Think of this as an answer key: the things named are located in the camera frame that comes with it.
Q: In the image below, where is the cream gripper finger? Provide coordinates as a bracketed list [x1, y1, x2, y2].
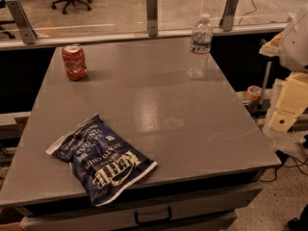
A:
[259, 33, 283, 57]
[269, 73, 308, 133]

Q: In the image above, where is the blue Kettle chip bag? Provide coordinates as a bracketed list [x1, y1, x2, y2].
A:
[46, 114, 157, 207]

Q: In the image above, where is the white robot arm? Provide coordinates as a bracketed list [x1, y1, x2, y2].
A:
[259, 5, 308, 133]

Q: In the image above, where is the clear plastic water bottle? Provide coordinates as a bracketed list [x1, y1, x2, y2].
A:
[187, 13, 213, 79]

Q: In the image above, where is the roll of tan tape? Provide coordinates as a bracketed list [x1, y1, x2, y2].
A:
[246, 86, 262, 101]

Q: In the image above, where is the grey drawer front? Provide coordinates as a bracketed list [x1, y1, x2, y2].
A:
[21, 183, 262, 231]

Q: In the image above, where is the red Coca-Cola can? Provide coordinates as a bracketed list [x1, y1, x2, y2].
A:
[62, 43, 87, 81]

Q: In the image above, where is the green-tipped metal post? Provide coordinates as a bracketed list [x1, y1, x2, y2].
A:
[258, 38, 273, 113]

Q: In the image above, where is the right metal glass bracket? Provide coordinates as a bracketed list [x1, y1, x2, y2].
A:
[219, 0, 239, 32]

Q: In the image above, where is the metal glass bracket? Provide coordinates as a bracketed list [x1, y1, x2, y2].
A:
[219, 0, 239, 32]
[6, 0, 38, 44]
[146, 0, 158, 37]

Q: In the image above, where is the black floor cable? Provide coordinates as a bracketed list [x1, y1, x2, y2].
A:
[258, 149, 308, 183]

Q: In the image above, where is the middle metal glass bracket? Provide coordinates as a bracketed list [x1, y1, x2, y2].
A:
[146, 0, 158, 37]

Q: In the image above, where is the black drawer handle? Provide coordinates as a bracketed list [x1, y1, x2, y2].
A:
[134, 207, 172, 226]

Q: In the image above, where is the left metal glass bracket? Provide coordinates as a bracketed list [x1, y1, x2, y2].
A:
[6, 0, 38, 44]

